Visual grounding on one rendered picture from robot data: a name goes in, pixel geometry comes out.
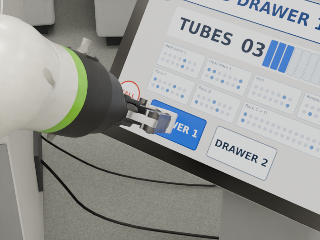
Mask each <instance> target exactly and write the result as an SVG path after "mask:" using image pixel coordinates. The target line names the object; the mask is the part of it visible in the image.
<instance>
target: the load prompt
mask: <svg viewBox="0 0 320 240"><path fill-rule="evenodd" d="M183 1H186V2H189V3H192V4H195V5H198V6H201V7H205V8H207V9H210V10H214V11H217V12H220V13H223V14H226V15H230V16H233V17H235V18H238V19H241V20H245V21H248V22H251V23H254V24H258V25H261V26H263V27H266V28H269V29H273V30H276V31H279V32H282V33H286V34H289V35H291V36H294V37H298V38H301V39H304V40H307V41H311V42H314V43H317V44H319V45H320V3H317V2H314V1H311V0H183Z"/></svg>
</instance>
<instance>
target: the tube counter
mask: <svg viewBox="0 0 320 240"><path fill-rule="evenodd" d="M235 58H236V59H238V60H241V61H244V62H247V63H250V64H253V65H255V66H258V67H261V68H264V69H267V70H270V71H273V72H275V73H278V74H281V75H284V76H287V77H289V78H292V79H295V80H298V81H301V82H304V83H307V84H309V85H312V86H315V87H318V88H320V52H317V51H313V50H310V49H307V48H304V47H301V46H298V45H295V44H292V43H289V42H286V41H283V40H279V39H277V38H274V37H271V36H268V35H265V34H261V33H258V32H255V31H252V30H249V29H246V31H245V33H244V36H243V38H242V41H241V43H240V46H239V48H238V51H237V54H236V56H235Z"/></svg>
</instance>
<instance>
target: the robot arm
mask: <svg viewBox="0 0 320 240"><path fill-rule="evenodd" d="M91 42H92V41H91V40H89V39H87V38H83V40H82V43H81V45H80V47H78V49H76V50H73V49H71V47H69V46H68V47H64V46H61V45H59V44H57V43H54V42H52V41H50V40H48V39H47V38H45V37H44V36H42V35H41V34H40V33H39V32H38V31H37V30H36V29H35V28H34V27H32V26H31V25H29V24H27V23H25V22H23V21H22V20H20V19H18V18H16V17H13V16H10V15H5V14H0V139H1V138H3V137H5V136H7V135H9V134H11V133H13V132H15V131H17V130H32V131H37V132H43V133H47V134H48V135H47V140H48V141H52V139H54V137H56V135H59V136H64V137H70V138H78V137H83V136H86V135H88V134H96V133H101V132H104V131H106V130H108V129H109V128H111V127H112V126H113V125H114V126H120V125H123V126H127V127H130V126H131V125H132V124H136V125H140V127H139V128H140V129H142V130H144V131H145V132H146V133H148V134H153V135H154V133H161V134H162V133H169V134H170V133H171V132H172V129H173V126H174V124H175V121H176V119H177V116H178V114H177V113H174V112H172V111H169V110H165V109H162V108H159V107H156V106H153V105H147V102H148V100H146V99H143V98H141V97H140V99H139V101H138V100H135V99H133V98H131V96H129V95H127V94H124V93H123V89H122V86H121V84H120V82H119V80H118V79H117V78H116V77H115V76H114V75H113V74H111V73H110V72H108V71H107V70H106V68H105V67H104V66H103V65H102V64H101V63H100V62H99V59H97V57H91V56H89V51H88V50H89V47H90V44H91ZM146 105H147V107H146Z"/></svg>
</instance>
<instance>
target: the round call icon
mask: <svg viewBox="0 0 320 240"><path fill-rule="evenodd" d="M119 82H120V84H121V86H122V89H123V93H124V94H127V95H129V96H131V98H133V99H135V100H138V101H139V99H140V97H141V94H142V92H143V89H144V87H145V85H143V84H141V83H138V82H136V81H133V80H131V79H128V78H126V77H123V76H121V77H120V80H119Z"/></svg>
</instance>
